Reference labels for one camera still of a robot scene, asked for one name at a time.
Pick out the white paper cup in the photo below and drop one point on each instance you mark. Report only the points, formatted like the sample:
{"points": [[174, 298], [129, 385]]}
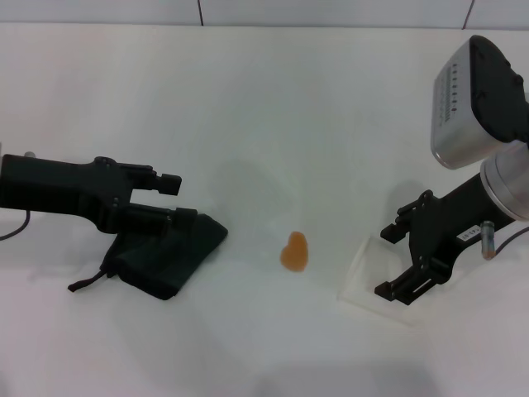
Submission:
{"points": [[368, 269]]}

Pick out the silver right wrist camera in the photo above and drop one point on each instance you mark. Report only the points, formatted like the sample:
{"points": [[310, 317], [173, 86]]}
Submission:
{"points": [[458, 116]]}

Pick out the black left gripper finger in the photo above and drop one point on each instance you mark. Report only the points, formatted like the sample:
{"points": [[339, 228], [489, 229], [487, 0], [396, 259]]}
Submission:
{"points": [[169, 185], [153, 217]]}

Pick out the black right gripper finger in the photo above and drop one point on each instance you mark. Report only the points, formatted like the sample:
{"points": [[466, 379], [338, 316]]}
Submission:
{"points": [[409, 287], [392, 232]]}

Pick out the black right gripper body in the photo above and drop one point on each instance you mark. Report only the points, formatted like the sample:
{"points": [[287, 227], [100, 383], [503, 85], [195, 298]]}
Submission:
{"points": [[450, 223]]}

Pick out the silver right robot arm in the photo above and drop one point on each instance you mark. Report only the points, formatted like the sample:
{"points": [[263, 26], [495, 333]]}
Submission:
{"points": [[510, 182]]}

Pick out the dark rag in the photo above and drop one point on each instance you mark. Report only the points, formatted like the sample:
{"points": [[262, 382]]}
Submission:
{"points": [[165, 264]]}

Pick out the brown liquid stain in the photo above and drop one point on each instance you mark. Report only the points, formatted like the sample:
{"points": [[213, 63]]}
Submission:
{"points": [[294, 252]]}

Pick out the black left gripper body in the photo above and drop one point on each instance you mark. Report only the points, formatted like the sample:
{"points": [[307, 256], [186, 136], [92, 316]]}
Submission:
{"points": [[62, 186]]}

